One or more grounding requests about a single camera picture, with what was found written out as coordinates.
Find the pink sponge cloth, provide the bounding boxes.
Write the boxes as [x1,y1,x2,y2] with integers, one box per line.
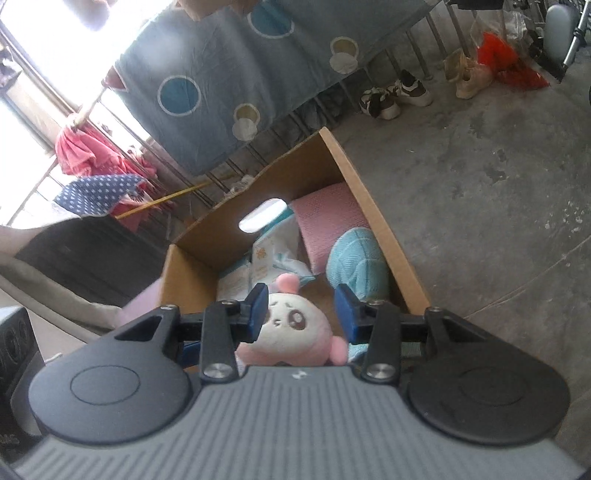
[290,182,370,275]

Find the black white sneaker left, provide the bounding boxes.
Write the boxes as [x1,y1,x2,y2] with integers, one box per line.
[360,87,402,121]

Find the beige shoes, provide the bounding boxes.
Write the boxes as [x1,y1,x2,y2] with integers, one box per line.
[444,49,494,100]

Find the cardboard box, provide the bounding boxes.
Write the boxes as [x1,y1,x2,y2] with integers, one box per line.
[159,128,430,332]

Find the yellow stick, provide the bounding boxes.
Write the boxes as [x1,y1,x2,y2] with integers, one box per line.
[114,180,213,220]

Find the star-patterned blue cloth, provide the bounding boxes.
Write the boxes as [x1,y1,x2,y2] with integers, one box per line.
[54,174,145,217]

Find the teal knotted towel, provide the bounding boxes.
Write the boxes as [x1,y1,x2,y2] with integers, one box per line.
[325,227,390,301]

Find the blue circle-patterned blanket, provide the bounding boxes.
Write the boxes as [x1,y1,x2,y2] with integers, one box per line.
[106,0,433,175]

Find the wet wipes pack in box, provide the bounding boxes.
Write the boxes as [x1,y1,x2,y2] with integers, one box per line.
[216,207,315,301]

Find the red pink hanging clothes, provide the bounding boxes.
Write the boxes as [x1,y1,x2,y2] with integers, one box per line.
[55,126,157,231]

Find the pink plush pig toy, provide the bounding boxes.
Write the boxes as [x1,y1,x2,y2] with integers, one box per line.
[236,273,349,367]

